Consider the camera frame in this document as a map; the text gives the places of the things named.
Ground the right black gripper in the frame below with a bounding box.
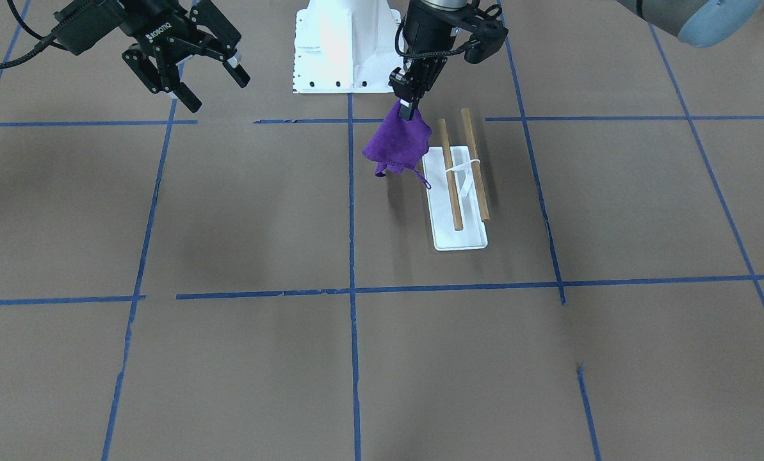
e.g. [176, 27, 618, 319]
[119, 1, 250, 113]

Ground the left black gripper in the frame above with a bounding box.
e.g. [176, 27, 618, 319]
[389, 1, 469, 122]

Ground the purple towel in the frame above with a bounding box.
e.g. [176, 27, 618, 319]
[363, 102, 434, 190]

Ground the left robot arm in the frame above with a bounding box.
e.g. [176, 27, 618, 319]
[389, 1, 760, 122]

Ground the white rack base tray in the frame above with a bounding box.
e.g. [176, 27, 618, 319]
[423, 145, 488, 252]

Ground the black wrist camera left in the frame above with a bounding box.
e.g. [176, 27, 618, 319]
[450, 1, 508, 64]

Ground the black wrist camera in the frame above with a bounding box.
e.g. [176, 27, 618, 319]
[51, 1, 128, 56]
[450, 1, 508, 64]

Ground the white pedestal column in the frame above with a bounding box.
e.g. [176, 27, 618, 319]
[292, 1, 402, 94]

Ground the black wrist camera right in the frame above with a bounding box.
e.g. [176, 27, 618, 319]
[51, 1, 128, 56]

